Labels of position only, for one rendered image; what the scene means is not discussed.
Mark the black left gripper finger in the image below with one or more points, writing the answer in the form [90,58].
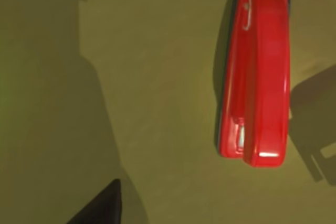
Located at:
[103,205]

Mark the red stapler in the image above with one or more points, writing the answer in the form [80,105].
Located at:
[260,77]

